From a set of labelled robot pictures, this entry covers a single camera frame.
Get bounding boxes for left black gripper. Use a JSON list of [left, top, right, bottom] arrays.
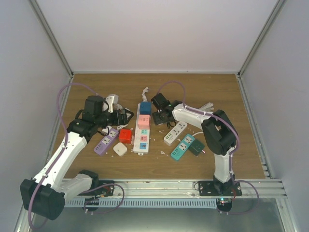
[[96, 108, 134, 128]]

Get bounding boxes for blue cube socket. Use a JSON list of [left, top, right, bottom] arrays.
[[139, 101, 151, 115]]

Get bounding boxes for pink cube socket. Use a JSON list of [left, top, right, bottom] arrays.
[[138, 115, 150, 130]]

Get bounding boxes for dark green cube socket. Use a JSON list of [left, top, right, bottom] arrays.
[[188, 139, 205, 156]]

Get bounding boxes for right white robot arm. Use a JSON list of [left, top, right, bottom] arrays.
[[151, 93, 239, 196]]

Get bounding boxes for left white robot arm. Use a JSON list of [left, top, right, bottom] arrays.
[[20, 94, 133, 220]]

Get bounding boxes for red cube socket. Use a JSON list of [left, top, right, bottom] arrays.
[[118, 129, 132, 144]]

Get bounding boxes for white power strip green ports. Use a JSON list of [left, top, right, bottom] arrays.
[[164, 121, 188, 145]]

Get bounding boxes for long white power strip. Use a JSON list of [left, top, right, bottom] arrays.
[[133, 103, 150, 156]]

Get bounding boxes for small white flat adapter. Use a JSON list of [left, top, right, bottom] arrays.
[[113, 142, 127, 157]]

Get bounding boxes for purple power strip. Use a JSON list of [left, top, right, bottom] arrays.
[[94, 128, 119, 156]]

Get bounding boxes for teal power strip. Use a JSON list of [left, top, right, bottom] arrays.
[[170, 134, 195, 160]]

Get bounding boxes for black charger with cable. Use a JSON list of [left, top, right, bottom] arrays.
[[166, 121, 177, 129]]

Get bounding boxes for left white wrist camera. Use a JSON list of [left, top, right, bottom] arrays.
[[103, 94, 119, 113]]

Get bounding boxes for long strip white cord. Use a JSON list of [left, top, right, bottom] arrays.
[[140, 87, 150, 103]]

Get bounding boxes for white bundled cord back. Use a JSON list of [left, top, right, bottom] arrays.
[[200, 101, 215, 113]]

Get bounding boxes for aluminium front rail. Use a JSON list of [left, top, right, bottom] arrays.
[[50, 175, 287, 200]]

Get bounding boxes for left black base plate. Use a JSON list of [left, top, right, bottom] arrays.
[[80, 180, 114, 197]]

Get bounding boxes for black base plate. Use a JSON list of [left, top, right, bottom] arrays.
[[80, 180, 114, 197], [198, 180, 242, 197]]

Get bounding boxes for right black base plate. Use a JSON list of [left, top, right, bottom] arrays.
[[198, 180, 242, 197]]

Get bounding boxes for grey slotted cable duct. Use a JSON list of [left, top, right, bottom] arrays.
[[64, 198, 217, 208]]

